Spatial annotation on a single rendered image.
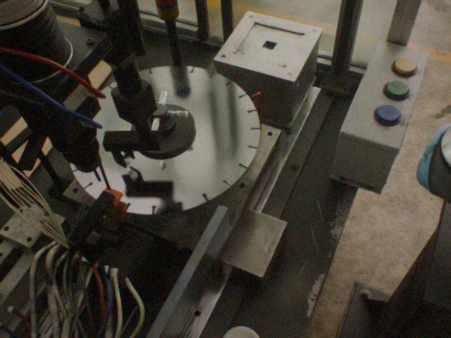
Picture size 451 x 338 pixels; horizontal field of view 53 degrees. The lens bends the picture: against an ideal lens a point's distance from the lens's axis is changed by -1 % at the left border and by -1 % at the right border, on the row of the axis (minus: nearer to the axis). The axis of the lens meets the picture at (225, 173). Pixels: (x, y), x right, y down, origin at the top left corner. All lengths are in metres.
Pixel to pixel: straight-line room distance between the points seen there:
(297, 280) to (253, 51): 0.48
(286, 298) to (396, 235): 1.02
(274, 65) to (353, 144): 0.24
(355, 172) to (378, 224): 0.90
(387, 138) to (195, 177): 0.35
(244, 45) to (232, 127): 0.29
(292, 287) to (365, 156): 0.28
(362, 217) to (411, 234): 0.18
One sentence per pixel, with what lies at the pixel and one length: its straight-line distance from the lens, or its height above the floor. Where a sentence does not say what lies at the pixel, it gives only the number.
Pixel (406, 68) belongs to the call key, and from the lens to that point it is 0.99.
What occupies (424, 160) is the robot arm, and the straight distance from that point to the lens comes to 0.80.
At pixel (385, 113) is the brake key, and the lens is 0.89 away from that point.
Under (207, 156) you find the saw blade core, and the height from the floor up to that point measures 0.95.
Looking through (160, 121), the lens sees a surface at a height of 0.99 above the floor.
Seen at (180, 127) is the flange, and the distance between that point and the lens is 0.78.
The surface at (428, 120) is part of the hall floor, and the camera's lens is 2.19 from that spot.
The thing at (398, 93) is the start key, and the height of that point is 0.91.
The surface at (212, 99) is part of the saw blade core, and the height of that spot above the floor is 0.95.
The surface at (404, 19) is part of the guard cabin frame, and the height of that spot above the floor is 0.96.
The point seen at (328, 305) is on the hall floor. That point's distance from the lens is 1.65.
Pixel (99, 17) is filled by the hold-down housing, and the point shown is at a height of 1.25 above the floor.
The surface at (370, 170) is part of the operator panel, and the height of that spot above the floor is 0.81.
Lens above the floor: 1.54
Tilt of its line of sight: 55 degrees down
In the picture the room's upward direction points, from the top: 6 degrees counter-clockwise
